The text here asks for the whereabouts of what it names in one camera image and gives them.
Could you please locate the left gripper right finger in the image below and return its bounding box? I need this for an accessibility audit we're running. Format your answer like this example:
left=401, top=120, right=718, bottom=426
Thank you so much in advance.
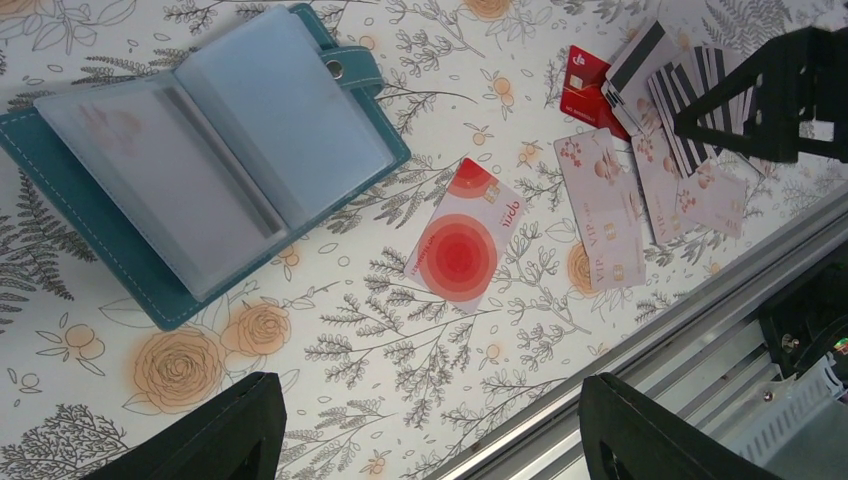
left=578, top=372, right=777, bottom=480

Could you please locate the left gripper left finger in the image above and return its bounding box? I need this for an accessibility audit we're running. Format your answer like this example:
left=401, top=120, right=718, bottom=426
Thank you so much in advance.
left=85, top=372, right=287, bottom=479

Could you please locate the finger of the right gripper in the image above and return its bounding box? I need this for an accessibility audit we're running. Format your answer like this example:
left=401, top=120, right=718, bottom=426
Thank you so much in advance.
left=674, top=26, right=847, bottom=164

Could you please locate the teal card holder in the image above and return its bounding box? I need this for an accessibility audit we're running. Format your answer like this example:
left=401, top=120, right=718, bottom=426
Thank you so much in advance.
left=1, top=4, right=410, bottom=330

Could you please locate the black striped card pile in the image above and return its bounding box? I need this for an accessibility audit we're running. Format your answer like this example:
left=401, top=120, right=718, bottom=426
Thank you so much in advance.
left=601, top=20, right=743, bottom=178

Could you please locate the red bank card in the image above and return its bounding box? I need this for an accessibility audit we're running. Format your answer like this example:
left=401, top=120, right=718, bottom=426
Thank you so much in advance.
left=560, top=45, right=630, bottom=142

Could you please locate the floral table mat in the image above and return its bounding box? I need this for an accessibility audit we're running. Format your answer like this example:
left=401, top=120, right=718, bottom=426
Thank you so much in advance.
left=1, top=1, right=847, bottom=479

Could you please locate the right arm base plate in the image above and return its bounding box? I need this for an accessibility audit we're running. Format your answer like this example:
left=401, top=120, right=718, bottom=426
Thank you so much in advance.
left=758, top=260, right=847, bottom=384

